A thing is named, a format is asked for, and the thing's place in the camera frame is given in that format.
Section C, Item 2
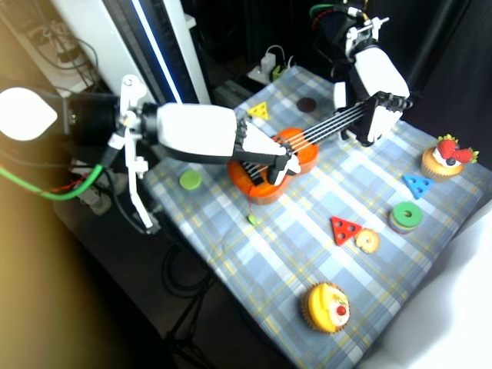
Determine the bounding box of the green cable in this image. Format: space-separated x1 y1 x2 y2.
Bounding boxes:
0 164 105 201

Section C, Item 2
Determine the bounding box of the black tripod stand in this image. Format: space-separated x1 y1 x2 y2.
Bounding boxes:
164 284 218 369

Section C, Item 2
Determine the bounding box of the round toy cookie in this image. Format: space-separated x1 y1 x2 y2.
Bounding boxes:
354 228 381 254

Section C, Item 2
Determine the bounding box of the blue plaid tablecloth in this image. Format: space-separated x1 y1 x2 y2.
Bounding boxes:
144 65 492 369

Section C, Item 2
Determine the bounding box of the green round disc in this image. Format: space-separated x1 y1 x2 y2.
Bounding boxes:
178 170 204 191

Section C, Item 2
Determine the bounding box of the strawberry toy cupcake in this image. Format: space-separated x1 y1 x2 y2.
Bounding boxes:
420 133 480 182

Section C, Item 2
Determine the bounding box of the blue triangle block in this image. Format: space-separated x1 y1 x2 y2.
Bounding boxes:
402 174 434 200

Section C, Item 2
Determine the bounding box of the stack of coloured rings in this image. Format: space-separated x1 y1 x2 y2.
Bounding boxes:
388 201 424 234

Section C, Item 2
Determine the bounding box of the black coiled cable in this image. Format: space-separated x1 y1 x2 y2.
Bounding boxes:
161 244 214 298

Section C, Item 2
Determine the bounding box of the white board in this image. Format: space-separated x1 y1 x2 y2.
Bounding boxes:
359 209 492 369

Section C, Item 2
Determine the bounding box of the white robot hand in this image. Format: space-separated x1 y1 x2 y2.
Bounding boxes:
153 102 303 185
333 44 414 148

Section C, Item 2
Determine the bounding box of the yellow toy cupcake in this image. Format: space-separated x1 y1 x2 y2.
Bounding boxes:
301 282 351 334

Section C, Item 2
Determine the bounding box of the white robot body column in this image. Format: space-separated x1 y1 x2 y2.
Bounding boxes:
49 0 213 107

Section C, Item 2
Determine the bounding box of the white charger with cable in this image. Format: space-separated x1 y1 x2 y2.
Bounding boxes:
248 45 295 84

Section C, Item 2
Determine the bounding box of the small orange toy guitar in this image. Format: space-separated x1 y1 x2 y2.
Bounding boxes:
226 100 372 206

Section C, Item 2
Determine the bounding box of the red triangle block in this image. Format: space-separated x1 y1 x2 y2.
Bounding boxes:
330 216 364 246

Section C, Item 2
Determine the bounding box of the yellow triangle block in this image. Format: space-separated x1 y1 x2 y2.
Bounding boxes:
246 101 271 119

